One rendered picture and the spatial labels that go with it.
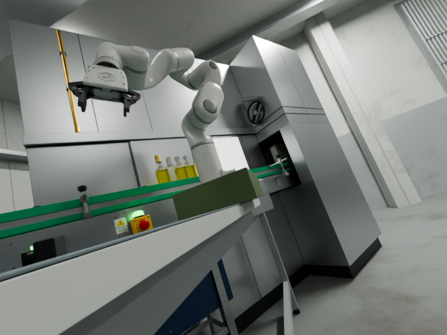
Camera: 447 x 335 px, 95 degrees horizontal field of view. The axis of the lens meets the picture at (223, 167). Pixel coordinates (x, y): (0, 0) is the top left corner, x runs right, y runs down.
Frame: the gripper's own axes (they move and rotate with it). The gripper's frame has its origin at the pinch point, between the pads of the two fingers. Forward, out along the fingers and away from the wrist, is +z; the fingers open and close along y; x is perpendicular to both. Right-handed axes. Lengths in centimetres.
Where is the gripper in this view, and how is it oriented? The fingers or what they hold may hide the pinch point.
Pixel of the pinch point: (104, 108)
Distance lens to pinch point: 61.1
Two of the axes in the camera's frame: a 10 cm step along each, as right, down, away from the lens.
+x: -3.6, 6.1, 7.1
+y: 9.0, 0.2, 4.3
